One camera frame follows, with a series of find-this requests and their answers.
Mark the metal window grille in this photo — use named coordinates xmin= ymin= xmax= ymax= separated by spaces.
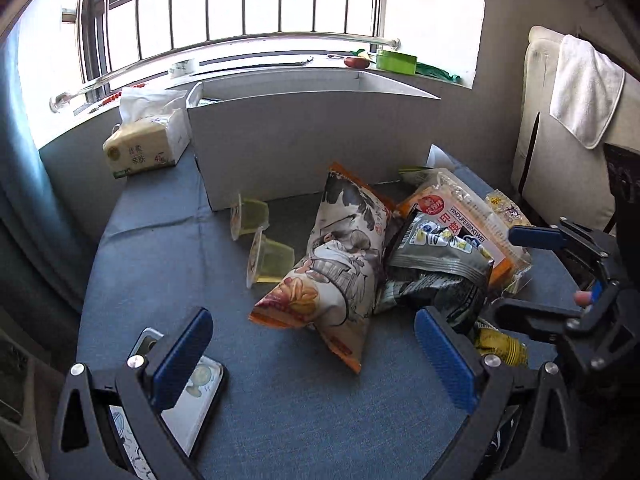
xmin=75 ymin=0 xmax=401 ymax=86

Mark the smartphone with black case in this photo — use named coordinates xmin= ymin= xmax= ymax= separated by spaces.
xmin=107 ymin=327 xmax=228 ymax=461

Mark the green box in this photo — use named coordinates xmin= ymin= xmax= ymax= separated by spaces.
xmin=376 ymin=49 xmax=418 ymax=76

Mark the orange biscuit packet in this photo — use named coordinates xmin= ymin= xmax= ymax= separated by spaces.
xmin=395 ymin=169 xmax=533 ymax=293

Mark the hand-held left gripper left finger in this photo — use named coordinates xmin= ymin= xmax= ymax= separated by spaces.
xmin=50 ymin=307 xmax=226 ymax=480

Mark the green snack packet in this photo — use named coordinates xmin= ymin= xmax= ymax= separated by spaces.
xmin=398 ymin=165 xmax=441 ymax=188

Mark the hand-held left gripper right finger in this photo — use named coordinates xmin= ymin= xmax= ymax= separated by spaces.
xmin=414 ymin=305 xmax=577 ymax=480

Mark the yellow tissue pack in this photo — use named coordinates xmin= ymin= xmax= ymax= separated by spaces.
xmin=102 ymin=86 xmax=192 ymax=181

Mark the blue curtain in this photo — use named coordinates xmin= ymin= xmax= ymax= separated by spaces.
xmin=0 ymin=35 xmax=101 ymax=321

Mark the large illustrated orange snack bag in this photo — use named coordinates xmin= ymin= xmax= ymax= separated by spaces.
xmin=249 ymin=161 xmax=397 ymax=375

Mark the white cardboard box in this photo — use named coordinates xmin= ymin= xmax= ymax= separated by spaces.
xmin=186 ymin=70 xmax=442 ymax=212

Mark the clear yellow jelly cup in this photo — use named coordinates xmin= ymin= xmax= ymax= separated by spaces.
xmin=230 ymin=192 xmax=271 ymax=242
xmin=246 ymin=229 xmax=296 ymax=289

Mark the crumpled yellow snack packet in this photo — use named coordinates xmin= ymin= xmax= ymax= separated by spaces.
xmin=472 ymin=317 xmax=529 ymax=368

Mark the beige padded chair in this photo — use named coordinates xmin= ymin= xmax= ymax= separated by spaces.
xmin=510 ymin=25 xmax=640 ymax=233

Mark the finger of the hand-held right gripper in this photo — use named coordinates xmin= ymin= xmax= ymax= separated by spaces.
xmin=492 ymin=298 xmax=589 ymax=342
xmin=509 ymin=218 xmax=622 ymax=267

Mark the small clear candy packet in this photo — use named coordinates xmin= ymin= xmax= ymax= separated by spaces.
xmin=484 ymin=189 xmax=532 ymax=228

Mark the white paper sheet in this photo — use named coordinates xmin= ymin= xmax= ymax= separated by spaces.
xmin=425 ymin=144 xmax=458 ymax=170

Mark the white towel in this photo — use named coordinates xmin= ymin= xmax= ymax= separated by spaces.
xmin=549 ymin=34 xmax=626 ymax=150

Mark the grey snack bag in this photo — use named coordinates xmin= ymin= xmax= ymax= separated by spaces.
xmin=375 ymin=207 xmax=494 ymax=333

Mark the green cloth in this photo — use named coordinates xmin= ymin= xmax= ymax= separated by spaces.
xmin=415 ymin=61 xmax=466 ymax=84

